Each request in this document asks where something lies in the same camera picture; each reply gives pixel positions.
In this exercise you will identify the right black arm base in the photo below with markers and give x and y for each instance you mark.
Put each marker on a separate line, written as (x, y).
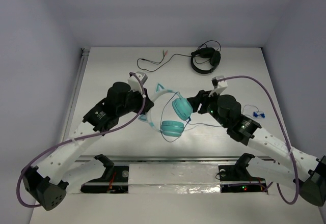
(236, 179)

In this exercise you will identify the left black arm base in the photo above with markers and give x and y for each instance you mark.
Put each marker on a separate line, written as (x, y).
(114, 179)

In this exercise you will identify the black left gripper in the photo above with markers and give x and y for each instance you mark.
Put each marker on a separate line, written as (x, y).
(142, 101)

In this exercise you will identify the aluminium left side rail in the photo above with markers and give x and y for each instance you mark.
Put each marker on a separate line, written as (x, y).
(84, 56)

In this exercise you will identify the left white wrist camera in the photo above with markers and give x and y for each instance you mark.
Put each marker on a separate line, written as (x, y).
(137, 80)

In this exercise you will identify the aluminium front rail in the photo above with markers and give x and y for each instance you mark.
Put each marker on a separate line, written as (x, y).
(170, 159)

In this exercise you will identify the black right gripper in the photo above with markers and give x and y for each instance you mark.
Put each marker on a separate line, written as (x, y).
(204, 99)

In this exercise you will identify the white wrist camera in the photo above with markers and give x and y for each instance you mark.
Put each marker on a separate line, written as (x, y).
(137, 80)
(219, 85)

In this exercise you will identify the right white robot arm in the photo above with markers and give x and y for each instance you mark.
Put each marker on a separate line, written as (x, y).
(290, 167)

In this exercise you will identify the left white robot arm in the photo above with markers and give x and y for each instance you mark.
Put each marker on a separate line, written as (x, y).
(49, 176)

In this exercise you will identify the black headphones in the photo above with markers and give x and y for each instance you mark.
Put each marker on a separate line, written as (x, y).
(204, 54)

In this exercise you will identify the aluminium rail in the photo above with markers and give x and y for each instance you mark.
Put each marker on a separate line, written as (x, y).
(84, 56)
(170, 159)

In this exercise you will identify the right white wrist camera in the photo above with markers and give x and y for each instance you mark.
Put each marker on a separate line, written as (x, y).
(219, 85)

